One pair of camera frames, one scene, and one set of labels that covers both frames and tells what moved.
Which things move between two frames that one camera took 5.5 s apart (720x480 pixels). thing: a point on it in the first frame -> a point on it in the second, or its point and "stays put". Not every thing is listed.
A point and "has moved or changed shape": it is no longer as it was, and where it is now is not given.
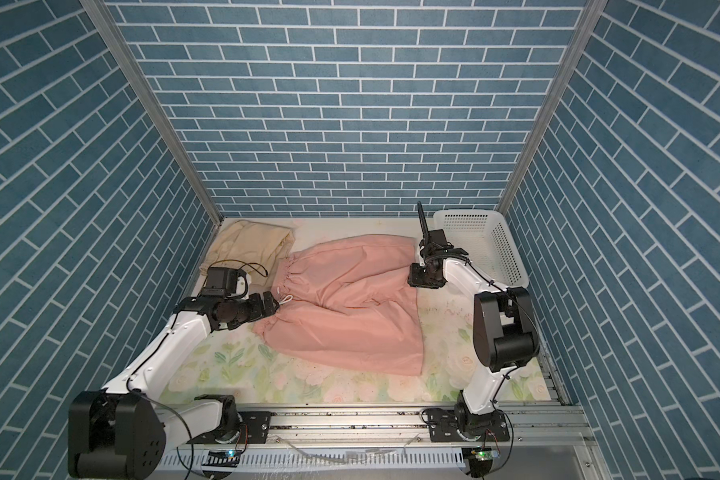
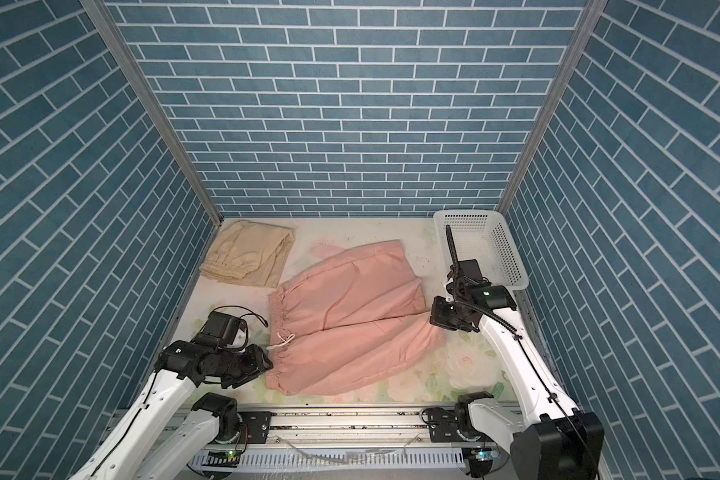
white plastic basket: x=489 y=241 stays put
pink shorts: x=349 y=304 has moved or changed shape
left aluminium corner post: x=159 y=103 stays put
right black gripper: x=413 y=277 -> x=437 y=315
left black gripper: x=257 y=310 -> x=258 y=365
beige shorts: x=253 y=247 stays put
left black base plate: x=255 y=426 stays put
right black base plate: x=444 y=426 stays put
